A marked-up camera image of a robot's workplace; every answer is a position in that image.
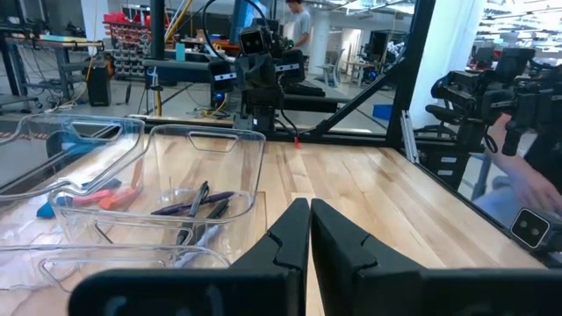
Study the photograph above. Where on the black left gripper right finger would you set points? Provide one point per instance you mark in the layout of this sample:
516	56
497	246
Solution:
373	285

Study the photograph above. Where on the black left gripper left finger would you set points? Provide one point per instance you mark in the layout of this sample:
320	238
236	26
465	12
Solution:
263	281

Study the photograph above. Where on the dark pens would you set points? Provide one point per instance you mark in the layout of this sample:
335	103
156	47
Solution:
197	202

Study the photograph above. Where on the dark purple pen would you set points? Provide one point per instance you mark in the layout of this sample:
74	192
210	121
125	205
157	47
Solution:
184	205

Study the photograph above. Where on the orange-red eraser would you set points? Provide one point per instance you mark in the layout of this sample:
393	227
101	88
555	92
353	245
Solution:
118	199

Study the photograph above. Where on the pink eraser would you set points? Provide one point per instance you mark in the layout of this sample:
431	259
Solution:
92	197

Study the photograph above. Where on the blue eraser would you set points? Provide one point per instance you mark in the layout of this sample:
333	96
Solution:
48	210

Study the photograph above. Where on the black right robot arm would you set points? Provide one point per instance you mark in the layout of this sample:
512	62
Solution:
259	96

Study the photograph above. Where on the black keyboard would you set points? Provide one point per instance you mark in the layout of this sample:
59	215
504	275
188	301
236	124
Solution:
305	90

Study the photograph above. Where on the person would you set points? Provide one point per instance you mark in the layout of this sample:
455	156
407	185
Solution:
300	24
522	167

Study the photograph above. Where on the white pillar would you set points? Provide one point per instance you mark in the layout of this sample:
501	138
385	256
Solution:
448	57
319	41

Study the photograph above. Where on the blue-grey pen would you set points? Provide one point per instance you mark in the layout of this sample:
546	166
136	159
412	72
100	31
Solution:
202	246

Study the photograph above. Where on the grey side desk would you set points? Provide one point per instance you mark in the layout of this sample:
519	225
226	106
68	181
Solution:
184	65

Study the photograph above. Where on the teal box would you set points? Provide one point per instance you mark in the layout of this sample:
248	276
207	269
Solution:
180	52

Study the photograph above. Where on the red tag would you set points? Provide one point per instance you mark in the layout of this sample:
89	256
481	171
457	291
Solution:
297	141

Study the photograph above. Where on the black pen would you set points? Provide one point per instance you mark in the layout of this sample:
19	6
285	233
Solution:
217	210

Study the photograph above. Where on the clear plastic bin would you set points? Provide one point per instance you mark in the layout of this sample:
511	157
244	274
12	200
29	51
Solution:
26	131
246	167
131	254

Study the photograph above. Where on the black stand pole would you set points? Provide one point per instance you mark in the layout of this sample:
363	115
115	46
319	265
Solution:
157	26

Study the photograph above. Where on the red parts bin rack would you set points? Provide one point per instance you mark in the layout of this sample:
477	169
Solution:
127	44

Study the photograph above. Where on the blue floor bin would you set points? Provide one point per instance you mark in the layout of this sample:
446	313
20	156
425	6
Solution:
383	112

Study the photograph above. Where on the black box on floor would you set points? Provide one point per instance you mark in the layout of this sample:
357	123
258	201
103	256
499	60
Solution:
98	85

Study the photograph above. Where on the person's hand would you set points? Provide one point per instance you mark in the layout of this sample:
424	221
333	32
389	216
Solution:
535	193

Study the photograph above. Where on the workbench with black legs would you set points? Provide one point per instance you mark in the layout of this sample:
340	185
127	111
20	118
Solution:
52	44

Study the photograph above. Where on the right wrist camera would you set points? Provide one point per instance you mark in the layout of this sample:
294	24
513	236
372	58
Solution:
253	40

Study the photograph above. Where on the white metal bracket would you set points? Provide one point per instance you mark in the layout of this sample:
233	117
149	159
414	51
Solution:
409	136

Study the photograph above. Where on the table-level camera box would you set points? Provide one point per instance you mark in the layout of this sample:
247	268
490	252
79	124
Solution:
531	228

